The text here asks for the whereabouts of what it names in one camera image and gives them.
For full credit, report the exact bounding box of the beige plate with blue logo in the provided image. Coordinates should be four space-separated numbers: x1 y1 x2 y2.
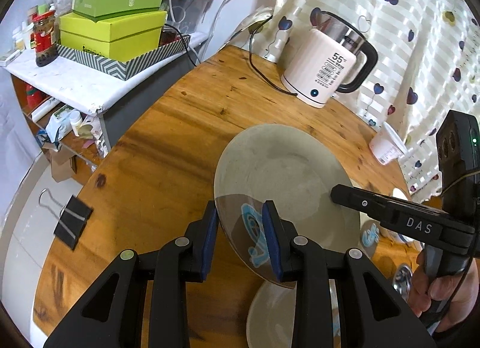
214 124 360 283

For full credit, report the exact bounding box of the person's right hand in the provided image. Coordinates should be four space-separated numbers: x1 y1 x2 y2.
408 251 479 333

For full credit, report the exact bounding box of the steel bowl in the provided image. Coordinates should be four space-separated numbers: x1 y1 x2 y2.
392 263 413 302

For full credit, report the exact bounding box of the white plastic yogurt tub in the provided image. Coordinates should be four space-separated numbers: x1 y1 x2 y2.
368 121 408 165

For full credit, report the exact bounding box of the black binder clip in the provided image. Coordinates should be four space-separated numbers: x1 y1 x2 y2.
38 188 94 251

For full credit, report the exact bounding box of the heart patterned curtain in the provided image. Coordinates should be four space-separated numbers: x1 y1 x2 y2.
252 0 479 202

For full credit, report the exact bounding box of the white electric kettle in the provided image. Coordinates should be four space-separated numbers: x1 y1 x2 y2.
281 8 378 109

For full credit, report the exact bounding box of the white shelf unit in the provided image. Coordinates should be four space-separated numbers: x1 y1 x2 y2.
7 32 207 147

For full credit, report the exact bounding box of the striped grey white box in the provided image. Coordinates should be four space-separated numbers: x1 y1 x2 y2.
58 35 191 81

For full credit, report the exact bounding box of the lime green box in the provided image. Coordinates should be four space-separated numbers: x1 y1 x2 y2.
59 10 167 61

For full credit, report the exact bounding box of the red nutcracker jar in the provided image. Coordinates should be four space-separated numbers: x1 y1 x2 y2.
32 10 58 67

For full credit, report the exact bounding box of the dark green flat box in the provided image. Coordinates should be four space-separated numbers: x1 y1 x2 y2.
72 0 162 22

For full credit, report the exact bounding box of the black kettle power cable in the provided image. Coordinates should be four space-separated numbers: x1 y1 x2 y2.
247 13 299 97

